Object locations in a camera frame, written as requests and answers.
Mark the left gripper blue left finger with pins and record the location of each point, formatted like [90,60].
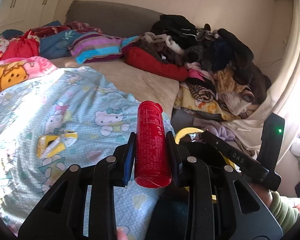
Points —
[128,159]

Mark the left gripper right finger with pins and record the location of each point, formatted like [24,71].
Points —
[174,158]

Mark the green sleeve right forearm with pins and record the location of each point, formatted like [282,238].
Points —
[285,210]

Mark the person's right hand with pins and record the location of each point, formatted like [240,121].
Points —
[264,194]

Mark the person's left hand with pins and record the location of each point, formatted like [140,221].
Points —
[121,234]

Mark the lilac sweater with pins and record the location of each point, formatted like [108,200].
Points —
[215,128]

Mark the yellow cartoon print blanket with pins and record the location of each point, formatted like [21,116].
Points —
[185,101]

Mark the beige mattress cover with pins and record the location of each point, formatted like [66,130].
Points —
[141,84]

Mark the Hello Kitty blue bedsheet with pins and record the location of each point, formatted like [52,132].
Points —
[80,100]

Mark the cream curtain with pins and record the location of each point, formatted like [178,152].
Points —
[283,97]

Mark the yellow white snack wrapper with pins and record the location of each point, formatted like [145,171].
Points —
[50,145]

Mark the red cushion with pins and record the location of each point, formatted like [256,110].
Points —
[138,58]

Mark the purple blue striped pillow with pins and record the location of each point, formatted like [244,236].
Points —
[95,47]

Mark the pile of dark clothes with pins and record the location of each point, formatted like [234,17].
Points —
[174,39]

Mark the blue floral quilt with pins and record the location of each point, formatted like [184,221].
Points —
[52,47]

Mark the grey headboard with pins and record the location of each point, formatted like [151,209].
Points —
[114,19]

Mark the pink bear print blanket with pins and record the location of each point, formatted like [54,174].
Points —
[16,70]

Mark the red floral quilt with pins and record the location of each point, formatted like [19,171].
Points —
[27,44]

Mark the white glossy wardrobe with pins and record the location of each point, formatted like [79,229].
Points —
[23,15]

